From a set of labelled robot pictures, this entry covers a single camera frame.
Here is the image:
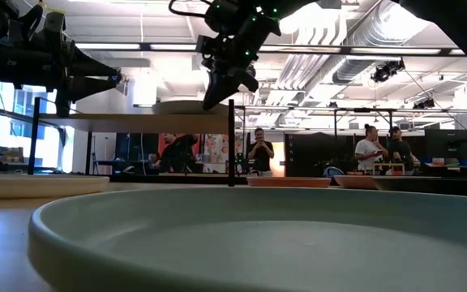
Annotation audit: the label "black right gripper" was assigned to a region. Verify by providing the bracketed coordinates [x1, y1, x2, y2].
[195, 0, 282, 111]

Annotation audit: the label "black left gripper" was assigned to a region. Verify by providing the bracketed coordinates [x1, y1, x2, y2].
[41, 11, 123, 118]

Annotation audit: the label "pink plate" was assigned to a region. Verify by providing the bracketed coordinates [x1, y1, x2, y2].
[333, 174, 379, 191]
[246, 175, 332, 189]

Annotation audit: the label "white plate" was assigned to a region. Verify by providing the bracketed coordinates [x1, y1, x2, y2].
[0, 174, 110, 200]

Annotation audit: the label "sage green plate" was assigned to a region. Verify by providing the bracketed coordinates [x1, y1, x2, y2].
[28, 186, 467, 292]

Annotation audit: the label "green plates on rack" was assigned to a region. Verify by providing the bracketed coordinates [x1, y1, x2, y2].
[151, 100, 229, 116]

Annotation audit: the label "person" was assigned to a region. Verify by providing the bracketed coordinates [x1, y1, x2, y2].
[246, 127, 276, 178]
[148, 132, 200, 174]
[353, 123, 389, 174]
[387, 126, 421, 176]

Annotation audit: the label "black partition panel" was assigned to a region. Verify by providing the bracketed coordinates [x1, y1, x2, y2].
[284, 132, 358, 178]

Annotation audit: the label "cardboard boxes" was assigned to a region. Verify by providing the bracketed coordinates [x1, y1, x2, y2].
[0, 146, 24, 164]

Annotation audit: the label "blue white helmet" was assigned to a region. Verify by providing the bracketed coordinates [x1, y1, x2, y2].
[323, 165, 345, 178]

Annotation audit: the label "black ceiling spotlight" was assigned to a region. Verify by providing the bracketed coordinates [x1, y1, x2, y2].
[370, 59, 406, 84]
[413, 97, 436, 110]

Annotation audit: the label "small wooden rack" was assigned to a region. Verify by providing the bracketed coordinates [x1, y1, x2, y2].
[373, 162, 406, 176]

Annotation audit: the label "black computer monitor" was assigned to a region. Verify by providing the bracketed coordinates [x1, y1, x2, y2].
[424, 128, 467, 160]

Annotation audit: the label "black wire dish rack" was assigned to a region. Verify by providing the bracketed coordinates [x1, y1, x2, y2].
[28, 96, 237, 187]

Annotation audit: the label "colourful wall poster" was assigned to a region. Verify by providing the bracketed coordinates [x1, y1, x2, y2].
[203, 133, 245, 164]

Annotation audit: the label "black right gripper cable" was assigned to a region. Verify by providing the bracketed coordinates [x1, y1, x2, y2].
[168, 0, 214, 19]

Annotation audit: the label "black aluminium table frame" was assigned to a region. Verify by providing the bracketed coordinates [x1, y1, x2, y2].
[107, 173, 251, 186]

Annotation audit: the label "black background metal frame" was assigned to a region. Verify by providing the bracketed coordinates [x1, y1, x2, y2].
[233, 105, 467, 141]

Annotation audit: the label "silver ventilation duct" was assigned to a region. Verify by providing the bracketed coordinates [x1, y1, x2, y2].
[332, 0, 431, 84]

